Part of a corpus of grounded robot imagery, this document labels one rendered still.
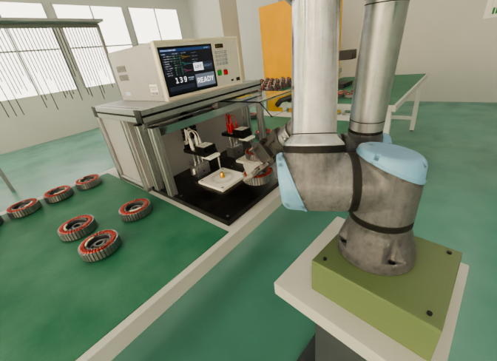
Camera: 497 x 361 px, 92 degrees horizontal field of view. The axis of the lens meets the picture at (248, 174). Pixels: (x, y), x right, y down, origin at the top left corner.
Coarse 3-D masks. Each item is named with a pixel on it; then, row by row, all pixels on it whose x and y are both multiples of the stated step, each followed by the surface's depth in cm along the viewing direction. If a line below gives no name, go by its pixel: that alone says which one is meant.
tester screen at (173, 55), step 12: (180, 48) 90; (192, 48) 94; (204, 48) 98; (168, 60) 87; (180, 60) 91; (192, 60) 95; (204, 60) 99; (168, 72) 88; (180, 72) 92; (192, 72) 96; (168, 84) 89; (180, 84) 93
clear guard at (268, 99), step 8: (240, 96) 114; (248, 96) 111; (256, 96) 109; (264, 96) 106; (272, 96) 103; (280, 96) 105; (264, 104) 97; (272, 104) 99; (288, 104) 105; (272, 112) 96; (280, 112) 99
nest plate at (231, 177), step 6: (222, 168) 112; (216, 174) 107; (228, 174) 105; (234, 174) 104; (240, 174) 104; (204, 180) 102; (210, 180) 101; (216, 180) 101; (222, 180) 100; (228, 180) 99; (234, 180) 99; (210, 186) 98; (216, 186) 96; (222, 186) 96; (228, 186) 96
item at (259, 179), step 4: (256, 168) 90; (268, 168) 88; (244, 172) 87; (260, 172) 88; (264, 172) 90; (268, 172) 84; (272, 172) 85; (244, 176) 85; (256, 176) 83; (260, 176) 83; (264, 176) 83; (268, 176) 84; (272, 176) 86; (248, 180) 84; (252, 180) 83; (256, 180) 83; (260, 180) 83; (264, 180) 83; (268, 180) 84; (248, 184) 85; (252, 184) 84; (256, 184) 83
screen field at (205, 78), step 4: (204, 72) 100; (208, 72) 102; (212, 72) 103; (196, 76) 98; (200, 76) 99; (204, 76) 101; (208, 76) 102; (212, 76) 104; (196, 80) 98; (200, 80) 100; (204, 80) 101; (208, 80) 102; (212, 80) 104; (200, 84) 100; (204, 84) 101; (208, 84) 103
